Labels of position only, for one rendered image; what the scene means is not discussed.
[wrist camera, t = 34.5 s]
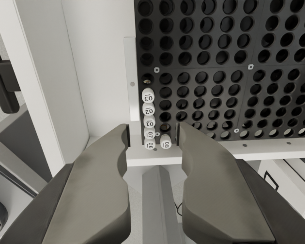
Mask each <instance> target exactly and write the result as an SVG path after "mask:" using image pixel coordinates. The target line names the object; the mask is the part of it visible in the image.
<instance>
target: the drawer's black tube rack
mask: <svg viewBox="0 0 305 244"><path fill-rule="evenodd" d="M156 50H157V67H155V68H154V69H152V70H137V71H154V72H156V73H157V132H156V133H155V135H156V136H157V144H160V137H161V136H162V135H164V134H167V135H169V137H170V139H171V143H172V144H175V143H176V138H175V137H176V123H179V122H186V123H188V124H189V125H191V126H193V127H194V128H196V129H198V130H199V131H201V132H203V133H204V134H208V133H209V132H213V133H214V135H213V136H212V137H211V138H212V139H214V140H215V141H217V142H218V141H238V140H260V139H281V138H302V137H305V130H304V132H302V133H301V134H298V133H299V131H300V130H301V129H303V128H305V0H156ZM165 123H166V125H167V128H168V129H167V130H162V129H161V128H160V126H161V125H162V124H165ZM275 129H276V132H275V133H274V134H273V135H269V133H270V132H271V131H272V130H275ZM288 129H291V131H290V132H289V133H288V134H286V135H284V132H285V131H286V130H288ZM258 130H262V133H261V134H260V135H258V136H255V133H256V132H257V131H258ZM242 131H247V134H246V135H245V136H243V137H241V136H240V133H241V132H242ZM223 132H229V134H228V135H227V136H226V137H221V134H222V133H223Z"/></svg>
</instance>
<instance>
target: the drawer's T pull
mask: <svg viewBox="0 0 305 244"><path fill-rule="evenodd" d="M15 92H21V88H20V86H19V83H18V80H17V78H16V75H15V72H14V69H13V67H12V64H11V61H10V60H2V58H1V56H0V107H1V110H2V111H3V112H4V113H6V114H15V113H17V112H18V111H19V109H20V105H19V102H18V100H17V97H16V95H15Z"/></svg>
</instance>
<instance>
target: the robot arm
mask: <svg viewBox="0 0 305 244"><path fill-rule="evenodd" d="M176 144H177V146H179V147H180V149H181V150H182V152H183V153H182V170H183V171H184V172H185V174H186V175H187V178H186V180H185V181H184V185H183V202H182V222H183V231H184V233H185V235H186V236H187V237H188V238H190V239H191V240H193V241H194V242H195V243H197V244H305V219H304V218H303V217H302V216H301V214H300V213H299V212H298V211H297V210H296V209H295V208H294V207H293V206H292V205H291V204H290V203H289V202H288V201H287V200H286V199H285V198H283V197H282V196H281V195H280V194H279V193H278V192H277V191H276V190H275V189H274V188H273V187H272V186H271V185H270V184H269V183H268V182H267V181H266V180H264V179H263V178H262V177H261V176H260V175H259V174H258V173H257V172H256V171H255V170H254V169H253V168H252V167H251V166H250V165H249V164H248V163H247V162H246V161H244V160H243V159H236V158H235V157H234V156H233V155H232V154H231V153H230V152H229V151H228V150H227V149H226V148H225V147H223V146H222V145H221V144H219V143H218V142H217V141H215V140H214V139H212V138H211V137H209V136H208V135H206V134H204V133H203V132H201V131H199V130H198V129H196V128H194V127H193V126H191V125H189V124H188V123H186V122H179V123H176ZM128 147H131V145H130V128H129V124H125V123H122V124H119V125H118V126H117V127H115V128H114V129H112V130H111V131H109V132H108V133H106V134H105V135H104V136H102V137H101V138H99V139H98V140H96V141H95V142H94V143H93V144H91V145H90V146H89V147H88V148H87V149H85V150H84V151H83V152H82V153H81V154H80V155H79V156H78V157H77V158H76V160H75V161H74V162H73V163H69V164H65V165H64V166H63V168H62V169H61V170H60V171H59V172H58V173H57V174H56V175H55V176H54V177H53V178H52V180H51V181H50V182H49V183H48V184H47V185H46V186H45V187H44V188H43V189H42V190H41V192H40V193H39V194H38V195H37V196H36V197H35V198H34V199H33V200H32V201H31V202H30V204H29V205H28V206H27V207H26V208H25V209H24V210H23V211H22V212H21V213H20V215H19V216H18V217H17V218H16V219H15V220H14V222H13V223H12V224H11V225H10V227H9V228H8V229H7V231H6V232H5V233H4V235H3V236H2V237H1V239H0V244H121V243H122V242H124V241H125V240H126V239H127V238H128V237H129V235H130V233H131V210H130V201H129V193H128V185H127V182H126V181H125V180H124V179H123V176H124V174H125V173H126V171H127V160H126V151H127V149H128ZM7 220H8V212H7V210H6V208H5V207H4V205H3V204H2V203H1V202H0V232H1V230H2V229H3V227H4V225H5V224H6V222H7Z"/></svg>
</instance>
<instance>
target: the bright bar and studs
mask: <svg viewBox="0 0 305 244"><path fill-rule="evenodd" d="M123 44H124V55H125V67H126V78H127V89H128V101H129V112H130V121H140V108H139V90H138V73H137V48H136V37H135V36H126V37H124V38H123Z"/></svg>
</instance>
